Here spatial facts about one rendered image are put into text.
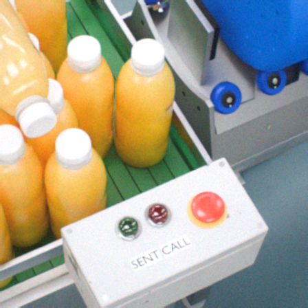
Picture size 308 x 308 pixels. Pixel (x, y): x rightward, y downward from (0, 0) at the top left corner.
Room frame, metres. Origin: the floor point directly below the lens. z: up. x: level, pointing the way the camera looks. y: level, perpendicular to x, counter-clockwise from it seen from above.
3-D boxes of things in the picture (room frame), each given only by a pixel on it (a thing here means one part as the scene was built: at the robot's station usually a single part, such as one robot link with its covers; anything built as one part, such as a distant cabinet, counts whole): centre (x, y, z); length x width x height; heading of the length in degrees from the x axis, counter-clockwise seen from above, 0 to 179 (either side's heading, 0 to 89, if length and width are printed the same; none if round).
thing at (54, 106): (0.52, 0.13, 1.11); 0.04 x 0.04 x 0.02
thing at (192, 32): (0.73, -0.04, 0.99); 0.10 x 0.02 x 0.12; 32
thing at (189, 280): (0.37, -0.02, 1.05); 0.20 x 0.10 x 0.10; 122
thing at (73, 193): (0.46, 0.09, 1.00); 0.07 x 0.07 x 0.20
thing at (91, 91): (0.59, 0.09, 1.00); 0.07 x 0.07 x 0.20
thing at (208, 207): (0.40, -0.06, 1.11); 0.04 x 0.04 x 0.01
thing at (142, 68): (0.59, 0.02, 1.11); 0.04 x 0.04 x 0.02
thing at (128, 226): (0.37, 0.02, 1.11); 0.02 x 0.02 x 0.01
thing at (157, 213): (0.39, -0.01, 1.11); 0.02 x 0.02 x 0.01
